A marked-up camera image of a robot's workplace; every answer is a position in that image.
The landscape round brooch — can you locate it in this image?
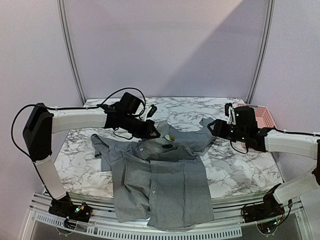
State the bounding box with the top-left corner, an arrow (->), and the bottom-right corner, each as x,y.
164,134 -> 175,142

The pink plastic basket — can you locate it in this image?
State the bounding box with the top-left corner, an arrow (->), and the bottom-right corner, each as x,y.
237,103 -> 276,129

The right wall aluminium post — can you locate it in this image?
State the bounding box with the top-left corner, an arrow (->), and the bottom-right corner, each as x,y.
245,0 -> 275,104

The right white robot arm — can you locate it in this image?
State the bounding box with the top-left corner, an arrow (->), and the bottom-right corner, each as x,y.
207,119 -> 320,218

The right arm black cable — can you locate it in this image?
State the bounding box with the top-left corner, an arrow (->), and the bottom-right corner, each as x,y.
229,128 -> 320,155

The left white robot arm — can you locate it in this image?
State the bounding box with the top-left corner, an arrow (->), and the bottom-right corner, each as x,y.
22,103 -> 160,217

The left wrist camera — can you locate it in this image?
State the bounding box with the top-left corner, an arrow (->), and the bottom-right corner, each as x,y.
140,104 -> 158,122

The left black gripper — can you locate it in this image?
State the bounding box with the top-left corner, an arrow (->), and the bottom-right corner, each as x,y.
121,113 -> 160,139

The wall aluminium post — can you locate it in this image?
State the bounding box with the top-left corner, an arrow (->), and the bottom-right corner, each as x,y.
245,0 -> 275,104
57,0 -> 87,105

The aluminium front rail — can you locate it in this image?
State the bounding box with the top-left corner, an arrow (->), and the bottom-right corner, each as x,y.
19,193 -> 314,240

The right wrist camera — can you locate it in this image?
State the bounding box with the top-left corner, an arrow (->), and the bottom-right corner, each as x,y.
224,103 -> 236,125

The grey button shirt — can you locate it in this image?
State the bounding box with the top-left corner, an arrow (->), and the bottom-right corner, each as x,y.
91,118 -> 215,230

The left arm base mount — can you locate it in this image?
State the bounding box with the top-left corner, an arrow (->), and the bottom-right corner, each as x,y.
48,195 -> 93,223

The left wall aluminium post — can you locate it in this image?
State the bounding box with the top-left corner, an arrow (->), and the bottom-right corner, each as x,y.
57,0 -> 87,105

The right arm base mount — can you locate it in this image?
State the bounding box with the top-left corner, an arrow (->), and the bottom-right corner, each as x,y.
240,203 -> 285,223

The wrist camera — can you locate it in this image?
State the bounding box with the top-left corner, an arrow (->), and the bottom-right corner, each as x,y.
140,104 -> 158,122
224,103 -> 236,125

